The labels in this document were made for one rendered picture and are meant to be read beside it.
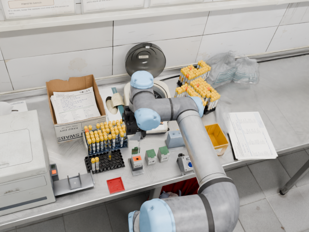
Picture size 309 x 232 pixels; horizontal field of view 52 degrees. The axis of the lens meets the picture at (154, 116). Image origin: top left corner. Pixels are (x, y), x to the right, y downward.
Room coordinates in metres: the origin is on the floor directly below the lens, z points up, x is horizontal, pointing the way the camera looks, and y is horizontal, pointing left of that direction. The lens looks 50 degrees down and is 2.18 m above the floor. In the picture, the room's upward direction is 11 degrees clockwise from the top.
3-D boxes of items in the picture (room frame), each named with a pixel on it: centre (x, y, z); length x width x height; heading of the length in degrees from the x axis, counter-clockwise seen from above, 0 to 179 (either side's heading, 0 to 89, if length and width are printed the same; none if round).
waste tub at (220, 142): (0.95, -0.29, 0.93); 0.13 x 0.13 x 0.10; 27
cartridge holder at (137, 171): (0.76, 0.04, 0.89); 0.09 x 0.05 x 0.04; 25
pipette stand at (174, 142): (0.93, -0.13, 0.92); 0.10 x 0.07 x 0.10; 113
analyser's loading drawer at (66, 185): (0.60, 0.30, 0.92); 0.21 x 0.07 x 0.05; 118
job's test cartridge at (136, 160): (0.76, 0.04, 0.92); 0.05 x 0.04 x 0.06; 25
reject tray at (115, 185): (0.65, 0.11, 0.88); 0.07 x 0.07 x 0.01; 28
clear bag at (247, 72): (1.55, -0.50, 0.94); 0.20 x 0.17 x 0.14; 92
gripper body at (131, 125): (0.75, 0.07, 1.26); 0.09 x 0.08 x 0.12; 115
